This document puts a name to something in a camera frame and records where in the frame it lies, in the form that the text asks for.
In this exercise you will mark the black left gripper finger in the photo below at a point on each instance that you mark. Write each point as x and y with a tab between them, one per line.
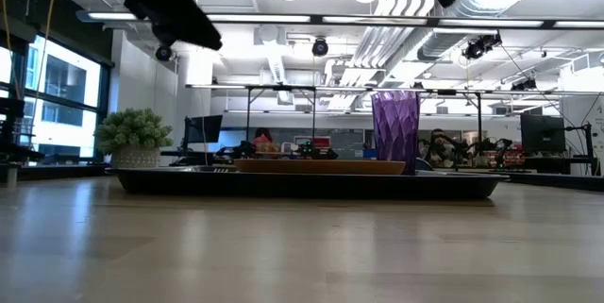
189	29

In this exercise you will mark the purple faceted plastic cup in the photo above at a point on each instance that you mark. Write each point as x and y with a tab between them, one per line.
395	128

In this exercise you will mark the wooden bowl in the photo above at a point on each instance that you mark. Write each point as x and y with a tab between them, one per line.
321	167

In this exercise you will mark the black plastic tray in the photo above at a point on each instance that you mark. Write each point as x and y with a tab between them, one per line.
307	185

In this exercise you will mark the silver fork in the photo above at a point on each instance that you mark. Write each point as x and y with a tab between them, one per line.
219	169

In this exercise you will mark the black computer monitor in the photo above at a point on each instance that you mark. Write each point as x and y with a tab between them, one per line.
203	128
542	133

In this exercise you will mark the green plant white pot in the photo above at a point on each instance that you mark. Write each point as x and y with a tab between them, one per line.
134	128

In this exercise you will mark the person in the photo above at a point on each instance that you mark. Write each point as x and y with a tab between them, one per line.
263	139
440	145

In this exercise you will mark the large black framed window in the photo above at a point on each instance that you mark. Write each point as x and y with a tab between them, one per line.
66	100

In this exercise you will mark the background robot arms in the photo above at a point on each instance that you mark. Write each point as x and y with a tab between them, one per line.
311	152

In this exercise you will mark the black equipment rack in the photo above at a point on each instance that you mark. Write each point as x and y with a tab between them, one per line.
11	123

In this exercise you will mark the black hanging dome camera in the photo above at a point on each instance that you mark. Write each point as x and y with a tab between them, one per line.
320	47
163	53

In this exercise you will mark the silver ceiling duct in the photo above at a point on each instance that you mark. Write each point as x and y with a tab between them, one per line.
476	1

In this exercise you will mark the black overhead camera rig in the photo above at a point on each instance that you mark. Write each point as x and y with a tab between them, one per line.
480	47
524	84

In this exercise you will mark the black overhead frame beam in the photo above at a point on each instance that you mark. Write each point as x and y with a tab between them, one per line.
377	20

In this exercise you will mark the black background table frame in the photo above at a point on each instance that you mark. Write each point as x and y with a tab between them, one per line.
280	88

